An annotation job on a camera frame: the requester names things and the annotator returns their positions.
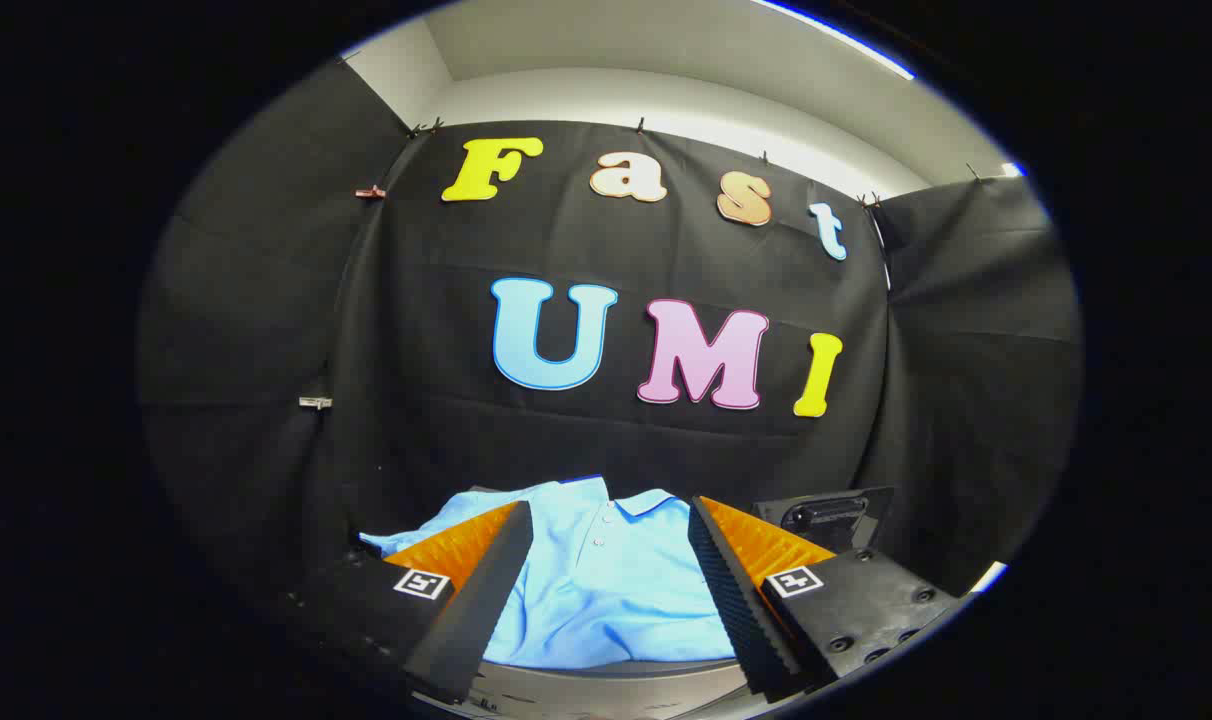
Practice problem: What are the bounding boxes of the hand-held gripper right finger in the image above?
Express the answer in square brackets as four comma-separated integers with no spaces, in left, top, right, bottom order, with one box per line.
[687,495,960,704]

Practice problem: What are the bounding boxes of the grey cabinet box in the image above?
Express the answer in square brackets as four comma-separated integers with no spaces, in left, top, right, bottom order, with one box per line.
[351,485,767,707]

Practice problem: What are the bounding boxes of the light blue polo shirt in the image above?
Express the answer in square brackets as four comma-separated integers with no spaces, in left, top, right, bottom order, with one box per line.
[359,477,757,669]

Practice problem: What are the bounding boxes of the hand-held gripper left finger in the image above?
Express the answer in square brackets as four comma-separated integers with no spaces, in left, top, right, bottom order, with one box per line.
[286,500,535,705]

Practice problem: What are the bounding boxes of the black backdrop cloth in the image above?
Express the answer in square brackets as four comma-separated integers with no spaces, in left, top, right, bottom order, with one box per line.
[136,55,1082,601]

